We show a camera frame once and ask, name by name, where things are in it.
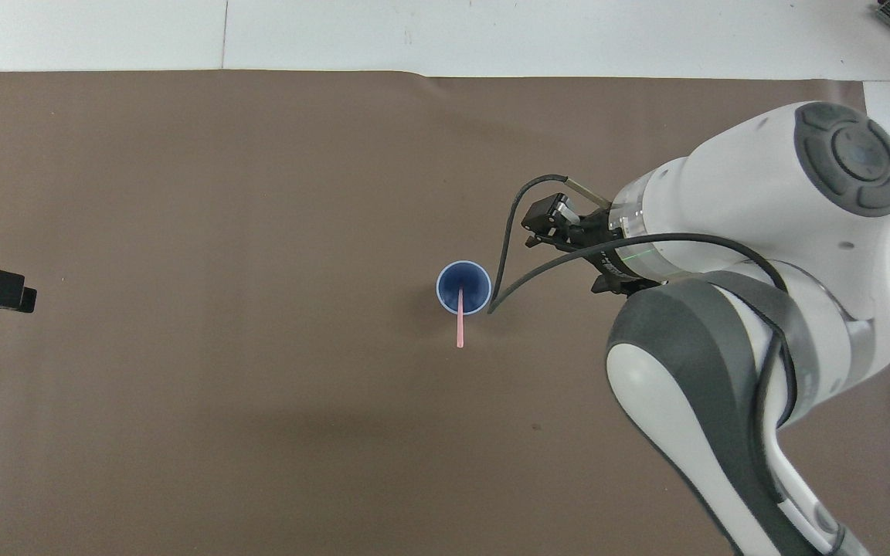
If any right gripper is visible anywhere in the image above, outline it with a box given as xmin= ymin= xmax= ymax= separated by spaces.
xmin=521 ymin=193 xmax=659 ymax=297

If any blue cup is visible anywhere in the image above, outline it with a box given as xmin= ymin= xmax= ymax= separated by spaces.
xmin=436 ymin=261 xmax=492 ymax=317

